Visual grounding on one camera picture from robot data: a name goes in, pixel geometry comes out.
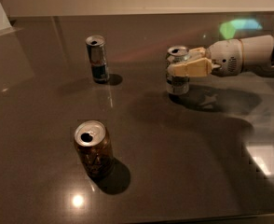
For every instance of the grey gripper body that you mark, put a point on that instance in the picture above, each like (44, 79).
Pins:
(225, 57)

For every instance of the brown soda can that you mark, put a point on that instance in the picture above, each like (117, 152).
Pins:
(93, 145)

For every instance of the tall slim dark can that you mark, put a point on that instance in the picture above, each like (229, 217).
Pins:
(97, 57)

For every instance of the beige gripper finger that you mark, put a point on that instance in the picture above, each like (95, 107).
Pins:
(198, 68)
(197, 53)

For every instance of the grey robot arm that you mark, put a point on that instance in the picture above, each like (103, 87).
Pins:
(257, 55)

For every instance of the white green 7up can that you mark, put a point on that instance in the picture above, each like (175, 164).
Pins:
(177, 82)

